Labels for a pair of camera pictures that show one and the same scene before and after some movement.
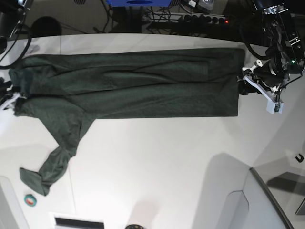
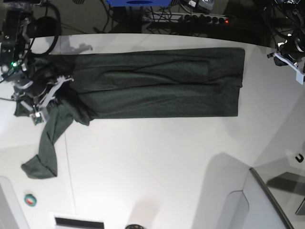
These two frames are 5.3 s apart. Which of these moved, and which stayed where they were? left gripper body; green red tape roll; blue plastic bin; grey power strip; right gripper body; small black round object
Moved: left gripper body; right gripper body
Stayed: blue plastic bin; grey power strip; small black round object; green red tape roll
